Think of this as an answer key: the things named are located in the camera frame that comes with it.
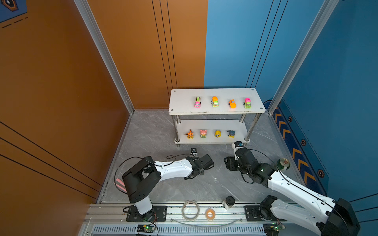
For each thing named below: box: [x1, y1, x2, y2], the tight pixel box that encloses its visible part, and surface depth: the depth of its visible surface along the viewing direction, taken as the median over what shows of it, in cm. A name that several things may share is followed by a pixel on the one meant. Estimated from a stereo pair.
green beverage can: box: [277, 157, 291, 171], surface depth 81 cm
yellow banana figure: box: [214, 129, 222, 138], surface depth 96 cm
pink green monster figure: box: [199, 129, 208, 139], surface depth 95 cm
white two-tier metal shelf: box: [168, 87, 266, 147], surface depth 83 cm
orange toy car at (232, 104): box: [228, 99, 237, 109], surface depth 75 cm
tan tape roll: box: [205, 207, 216, 221], surface depth 76 cm
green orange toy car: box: [211, 95, 220, 108], surface depth 75 cm
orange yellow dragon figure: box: [184, 128, 195, 140], surface depth 93 cm
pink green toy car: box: [243, 97, 252, 109], surface depth 75 cm
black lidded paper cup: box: [221, 195, 236, 211], surface depth 70 cm
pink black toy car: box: [193, 96, 202, 109], surface depth 75 cm
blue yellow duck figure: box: [226, 130, 236, 139], surface depth 95 cm
